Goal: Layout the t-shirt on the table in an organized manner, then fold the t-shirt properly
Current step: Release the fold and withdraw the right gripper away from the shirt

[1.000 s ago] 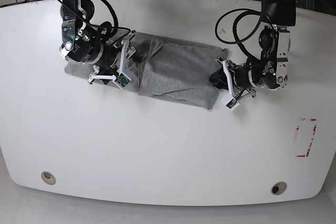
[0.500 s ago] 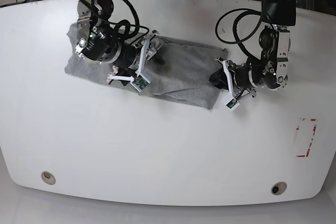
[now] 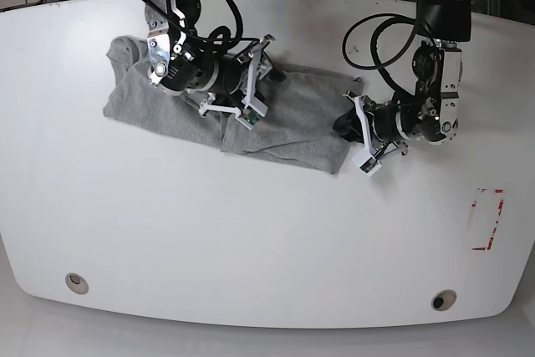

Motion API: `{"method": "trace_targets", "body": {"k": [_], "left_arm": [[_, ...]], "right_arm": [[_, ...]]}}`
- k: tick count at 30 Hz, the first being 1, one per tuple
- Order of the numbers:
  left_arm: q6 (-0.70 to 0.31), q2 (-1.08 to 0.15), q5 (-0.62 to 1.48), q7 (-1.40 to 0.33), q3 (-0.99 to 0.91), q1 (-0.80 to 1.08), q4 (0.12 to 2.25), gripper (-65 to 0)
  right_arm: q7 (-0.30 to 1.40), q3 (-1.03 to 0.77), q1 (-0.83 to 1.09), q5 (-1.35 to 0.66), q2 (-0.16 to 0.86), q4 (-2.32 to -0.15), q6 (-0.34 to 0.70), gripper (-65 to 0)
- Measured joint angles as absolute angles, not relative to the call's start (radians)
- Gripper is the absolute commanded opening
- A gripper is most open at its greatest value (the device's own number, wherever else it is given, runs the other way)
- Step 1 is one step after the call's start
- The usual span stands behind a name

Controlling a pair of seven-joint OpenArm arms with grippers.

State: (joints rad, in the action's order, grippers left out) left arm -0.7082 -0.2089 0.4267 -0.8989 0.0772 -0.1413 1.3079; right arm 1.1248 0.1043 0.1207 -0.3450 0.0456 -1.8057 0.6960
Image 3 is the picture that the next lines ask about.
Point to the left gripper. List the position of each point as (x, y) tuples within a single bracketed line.
[(374, 126)]

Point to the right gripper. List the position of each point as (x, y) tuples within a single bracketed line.
[(234, 78)]

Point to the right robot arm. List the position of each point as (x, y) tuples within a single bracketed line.
[(180, 59)]

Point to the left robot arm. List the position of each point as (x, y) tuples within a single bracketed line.
[(430, 111)]

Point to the red tape rectangle marking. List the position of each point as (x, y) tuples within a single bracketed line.
[(484, 217)]

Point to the right table grommet hole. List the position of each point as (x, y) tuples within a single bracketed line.
[(443, 300)]

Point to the table grommet hole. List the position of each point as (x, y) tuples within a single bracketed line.
[(76, 284), (443, 300)]

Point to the left table grommet hole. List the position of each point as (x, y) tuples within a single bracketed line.
[(76, 284)]

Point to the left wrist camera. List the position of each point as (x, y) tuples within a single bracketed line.
[(366, 162)]

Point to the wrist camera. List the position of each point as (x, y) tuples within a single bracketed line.
[(366, 162), (250, 114)]

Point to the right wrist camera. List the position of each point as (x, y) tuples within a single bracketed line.
[(250, 114)]

